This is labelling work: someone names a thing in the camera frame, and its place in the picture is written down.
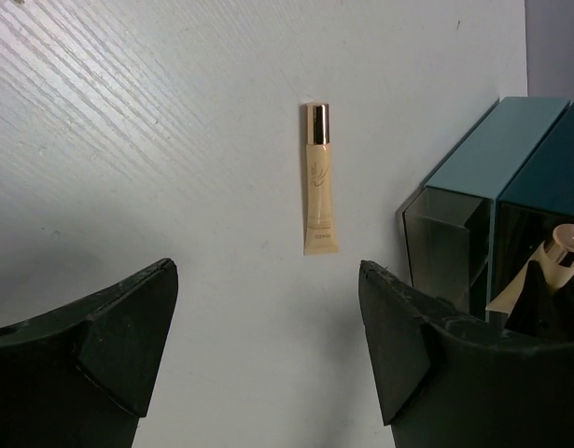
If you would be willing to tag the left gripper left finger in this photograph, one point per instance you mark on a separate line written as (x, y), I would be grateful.
(83, 374)

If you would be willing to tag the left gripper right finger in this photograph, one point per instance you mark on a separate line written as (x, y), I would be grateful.
(447, 379)

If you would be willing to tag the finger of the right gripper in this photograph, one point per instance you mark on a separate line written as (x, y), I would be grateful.
(541, 313)

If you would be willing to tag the small beige concealer tube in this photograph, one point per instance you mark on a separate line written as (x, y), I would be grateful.
(555, 257)

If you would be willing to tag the large beige cosmetic tube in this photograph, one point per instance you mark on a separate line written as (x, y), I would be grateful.
(320, 233)

